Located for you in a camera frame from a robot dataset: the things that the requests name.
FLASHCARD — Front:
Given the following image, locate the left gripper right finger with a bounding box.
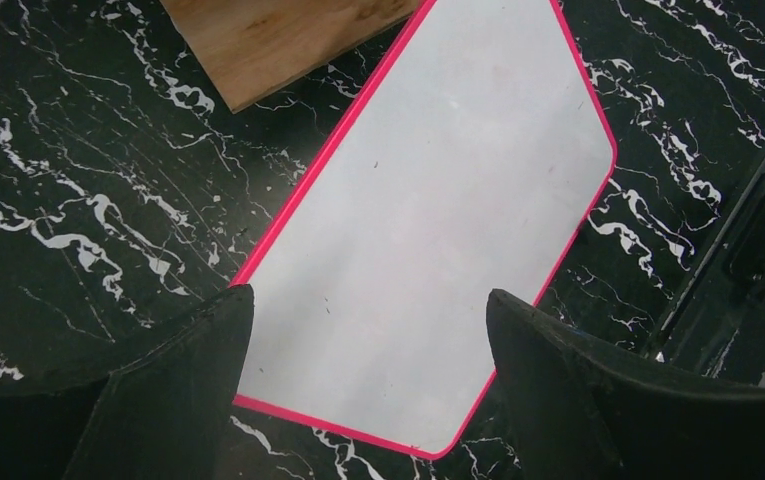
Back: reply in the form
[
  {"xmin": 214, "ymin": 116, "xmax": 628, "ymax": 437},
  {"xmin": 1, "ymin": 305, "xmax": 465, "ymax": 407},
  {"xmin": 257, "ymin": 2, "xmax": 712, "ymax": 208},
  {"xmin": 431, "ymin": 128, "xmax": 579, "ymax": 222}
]
[{"xmin": 486, "ymin": 289, "xmax": 765, "ymax": 479}]

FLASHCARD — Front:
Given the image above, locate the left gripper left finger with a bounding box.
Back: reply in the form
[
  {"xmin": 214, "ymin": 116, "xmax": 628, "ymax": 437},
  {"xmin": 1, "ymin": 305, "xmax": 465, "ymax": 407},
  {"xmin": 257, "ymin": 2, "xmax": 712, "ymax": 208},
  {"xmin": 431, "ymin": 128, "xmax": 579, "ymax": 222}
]
[{"xmin": 0, "ymin": 285, "xmax": 254, "ymax": 479}]

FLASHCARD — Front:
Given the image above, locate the pink framed whiteboard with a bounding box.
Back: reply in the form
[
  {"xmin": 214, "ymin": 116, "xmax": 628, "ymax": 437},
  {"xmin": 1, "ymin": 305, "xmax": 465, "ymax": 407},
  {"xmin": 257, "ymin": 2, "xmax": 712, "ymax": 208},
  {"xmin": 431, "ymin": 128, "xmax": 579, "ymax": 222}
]
[{"xmin": 235, "ymin": 0, "xmax": 617, "ymax": 459}]

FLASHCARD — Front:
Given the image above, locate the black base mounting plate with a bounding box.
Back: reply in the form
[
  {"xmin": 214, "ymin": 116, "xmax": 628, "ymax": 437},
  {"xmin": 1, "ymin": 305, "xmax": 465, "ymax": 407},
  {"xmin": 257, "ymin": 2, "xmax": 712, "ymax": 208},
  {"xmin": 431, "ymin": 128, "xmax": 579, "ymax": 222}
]
[{"xmin": 640, "ymin": 147, "xmax": 765, "ymax": 387}]

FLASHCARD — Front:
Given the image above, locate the wooden board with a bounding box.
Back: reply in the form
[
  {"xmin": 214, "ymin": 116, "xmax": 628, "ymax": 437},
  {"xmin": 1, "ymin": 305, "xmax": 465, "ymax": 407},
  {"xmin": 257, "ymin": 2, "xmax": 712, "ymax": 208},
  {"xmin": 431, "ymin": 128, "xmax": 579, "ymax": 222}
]
[{"xmin": 162, "ymin": 0, "xmax": 419, "ymax": 113}]

